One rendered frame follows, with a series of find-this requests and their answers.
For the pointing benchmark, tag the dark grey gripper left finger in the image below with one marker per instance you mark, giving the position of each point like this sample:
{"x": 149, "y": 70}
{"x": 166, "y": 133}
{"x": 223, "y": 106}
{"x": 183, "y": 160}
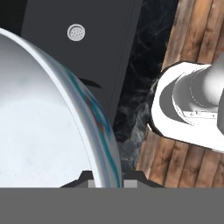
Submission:
{"x": 84, "y": 182}

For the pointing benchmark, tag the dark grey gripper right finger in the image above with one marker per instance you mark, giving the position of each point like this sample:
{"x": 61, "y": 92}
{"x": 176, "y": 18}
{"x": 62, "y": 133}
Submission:
{"x": 137, "y": 178}

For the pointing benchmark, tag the white bowl with teal pattern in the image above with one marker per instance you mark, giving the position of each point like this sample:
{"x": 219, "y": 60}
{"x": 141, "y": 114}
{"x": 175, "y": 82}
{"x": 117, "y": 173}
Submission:
{"x": 38, "y": 125}

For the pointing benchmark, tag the dark grey sink basin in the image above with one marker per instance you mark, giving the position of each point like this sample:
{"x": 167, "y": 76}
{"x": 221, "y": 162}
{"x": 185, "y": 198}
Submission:
{"x": 99, "y": 49}

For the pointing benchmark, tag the grey round sink drain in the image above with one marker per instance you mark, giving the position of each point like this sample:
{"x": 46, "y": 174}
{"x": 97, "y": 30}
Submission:
{"x": 76, "y": 32}

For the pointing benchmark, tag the white rounded pedestal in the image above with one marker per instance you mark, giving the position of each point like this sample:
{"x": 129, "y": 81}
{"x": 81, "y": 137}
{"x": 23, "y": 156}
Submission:
{"x": 186, "y": 96}

